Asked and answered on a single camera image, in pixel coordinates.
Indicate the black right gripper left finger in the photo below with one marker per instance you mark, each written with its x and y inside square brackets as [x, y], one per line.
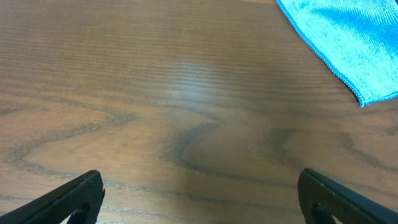
[77, 201]

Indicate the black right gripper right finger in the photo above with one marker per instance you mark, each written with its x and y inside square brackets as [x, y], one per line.
[323, 200]

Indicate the blue microfiber cloth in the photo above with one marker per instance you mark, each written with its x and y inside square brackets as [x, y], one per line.
[356, 39]

